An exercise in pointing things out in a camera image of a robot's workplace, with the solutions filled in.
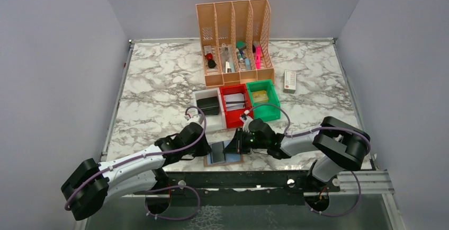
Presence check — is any white plastic bin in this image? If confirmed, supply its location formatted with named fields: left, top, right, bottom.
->
left=193, top=88, right=226, bottom=132

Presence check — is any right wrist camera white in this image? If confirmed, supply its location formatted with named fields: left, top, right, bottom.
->
left=240, top=113, right=253, bottom=132

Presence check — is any white card stack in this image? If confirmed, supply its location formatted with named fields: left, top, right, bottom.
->
left=223, top=93, right=246, bottom=112

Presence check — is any white red small box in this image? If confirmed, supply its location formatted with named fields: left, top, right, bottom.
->
left=283, top=70, right=297, bottom=94

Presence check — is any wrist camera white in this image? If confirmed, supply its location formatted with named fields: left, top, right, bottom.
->
left=187, top=114, right=205, bottom=127
left=240, top=113, right=253, bottom=132

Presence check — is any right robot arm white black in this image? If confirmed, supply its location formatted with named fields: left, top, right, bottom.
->
left=223, top=117, right=371, bottom=191

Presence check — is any peach desk file organizer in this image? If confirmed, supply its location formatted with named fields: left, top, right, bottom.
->
left=196, top=0, right=275, bottom=89

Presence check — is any red plastic bin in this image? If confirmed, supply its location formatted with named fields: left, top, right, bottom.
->
left=219, top=84, right=252, bottom=129

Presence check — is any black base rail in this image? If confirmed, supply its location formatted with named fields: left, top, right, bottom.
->
left=133, top=171, right=341, bottom=208

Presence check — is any blue white marker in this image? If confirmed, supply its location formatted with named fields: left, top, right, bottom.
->
left=244, top=57, right=252, bottom=70

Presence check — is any teal capped marker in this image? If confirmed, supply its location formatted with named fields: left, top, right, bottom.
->
left=236, top=41, right=246, bottom=61

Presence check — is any green plastic bin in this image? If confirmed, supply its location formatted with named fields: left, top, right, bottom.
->
left=246, top=79, right=281, bottom=122

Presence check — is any gold card stack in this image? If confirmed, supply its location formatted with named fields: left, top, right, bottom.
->
left=251, top=90, right=269, bottom=104

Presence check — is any pink highlighter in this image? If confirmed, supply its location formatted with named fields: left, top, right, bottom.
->
left=254, top=45, right=262, bottom=69

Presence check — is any black card stack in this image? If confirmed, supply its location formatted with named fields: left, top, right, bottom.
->
left=196, top=96, right=221, bottom=116

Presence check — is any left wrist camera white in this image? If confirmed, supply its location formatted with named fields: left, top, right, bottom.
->
left=187, top=114, right=205, bottom=127

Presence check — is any brown leather card holder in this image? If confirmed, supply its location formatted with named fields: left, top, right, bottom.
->
left=203, top=140, right=244, bottom=167

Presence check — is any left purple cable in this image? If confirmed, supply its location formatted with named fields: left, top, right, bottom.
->
left=64, top=106, right=208, bottom=222

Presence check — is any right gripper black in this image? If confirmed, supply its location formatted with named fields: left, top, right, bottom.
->
left=223, top=127, right=268, bottom=154

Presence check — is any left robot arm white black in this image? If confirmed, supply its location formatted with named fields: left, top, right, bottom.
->
left=61, top=120, right=211, bottom=220

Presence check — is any red black small object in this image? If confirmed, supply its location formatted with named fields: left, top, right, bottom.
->
left=205, top=52, right=217, bottom=69

